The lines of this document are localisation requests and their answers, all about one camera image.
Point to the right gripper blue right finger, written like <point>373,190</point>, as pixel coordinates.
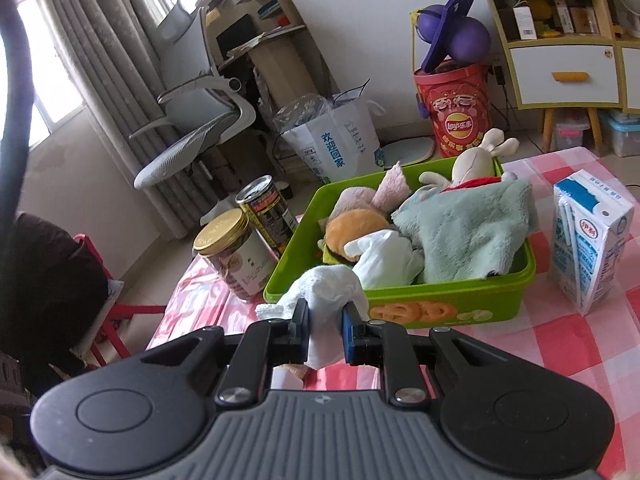
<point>388,347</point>

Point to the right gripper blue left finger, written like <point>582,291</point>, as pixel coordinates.
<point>249,359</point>

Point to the white sock cloth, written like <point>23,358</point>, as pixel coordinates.
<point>326,290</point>

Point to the plush hamburger toy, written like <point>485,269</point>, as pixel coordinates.
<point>345,228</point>

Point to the green microfiber cloth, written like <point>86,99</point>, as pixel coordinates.
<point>469,233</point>

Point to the cream bunny doll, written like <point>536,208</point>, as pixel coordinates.
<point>475,162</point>

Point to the santa plush toy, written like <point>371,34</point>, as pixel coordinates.
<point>478,182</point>

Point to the gold lid cookie jar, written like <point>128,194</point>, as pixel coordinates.
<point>231,245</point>

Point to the green plastic bin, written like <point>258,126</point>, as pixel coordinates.
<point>417,305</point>

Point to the black yellow tin can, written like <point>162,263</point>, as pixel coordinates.
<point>268,211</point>

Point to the red stool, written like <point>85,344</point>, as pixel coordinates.
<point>113,312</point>

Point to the white bathroom scale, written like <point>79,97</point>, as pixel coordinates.
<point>408,151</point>

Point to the white paper bag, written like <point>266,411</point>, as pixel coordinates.
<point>335,137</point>

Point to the grey office chair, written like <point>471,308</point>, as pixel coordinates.
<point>206,108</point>

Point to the pink checkered tablecloth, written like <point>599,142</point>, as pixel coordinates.
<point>600,349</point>

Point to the blue white milk carton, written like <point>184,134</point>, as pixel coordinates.
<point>590,230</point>

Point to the red chips bucket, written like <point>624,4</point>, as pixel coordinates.
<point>455,99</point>

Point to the purple balance ball toy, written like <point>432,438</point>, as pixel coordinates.
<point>451,33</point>

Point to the clear storage box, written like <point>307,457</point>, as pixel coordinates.
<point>621,132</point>

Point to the wooden drawer cabinet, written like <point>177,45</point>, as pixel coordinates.
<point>571,54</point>

